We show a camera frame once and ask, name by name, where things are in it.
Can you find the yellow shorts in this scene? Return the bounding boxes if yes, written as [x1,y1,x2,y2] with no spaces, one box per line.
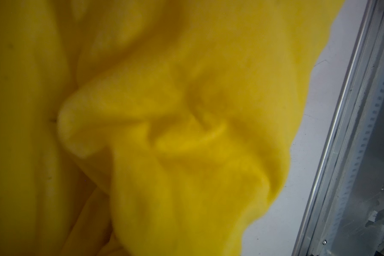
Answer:
[0,1,343,256]

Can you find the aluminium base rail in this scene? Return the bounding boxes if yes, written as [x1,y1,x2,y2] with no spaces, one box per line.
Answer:
[293,1,384,256]

